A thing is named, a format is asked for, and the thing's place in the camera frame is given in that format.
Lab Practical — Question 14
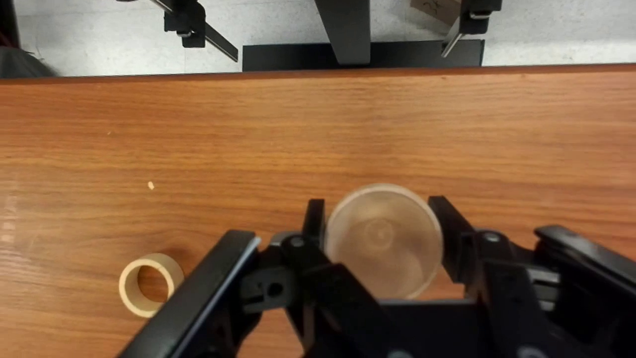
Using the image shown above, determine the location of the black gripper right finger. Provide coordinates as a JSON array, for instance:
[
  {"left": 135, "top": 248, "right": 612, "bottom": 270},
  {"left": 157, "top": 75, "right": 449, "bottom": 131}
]
[{"left": 427, "top": 195, "right": 636, "bottom": 358}]

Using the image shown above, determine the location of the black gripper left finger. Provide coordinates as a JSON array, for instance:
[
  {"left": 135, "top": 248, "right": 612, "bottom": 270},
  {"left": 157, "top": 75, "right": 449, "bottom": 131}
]
[{"left": 117, "top": 197, "right": 399, "bottom": 358}]

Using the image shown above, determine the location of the wooden ring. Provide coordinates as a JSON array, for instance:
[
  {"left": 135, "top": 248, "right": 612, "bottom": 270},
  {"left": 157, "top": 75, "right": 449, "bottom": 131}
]
[{"left": 117, "top": 252, "right": 186, "bottom": 320}]

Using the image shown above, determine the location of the black upright post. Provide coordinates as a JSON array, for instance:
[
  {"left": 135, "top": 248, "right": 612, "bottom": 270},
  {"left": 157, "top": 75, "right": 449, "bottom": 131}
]
[{"left": 312, "top": 0, "right": 373, "bottom": 65}]

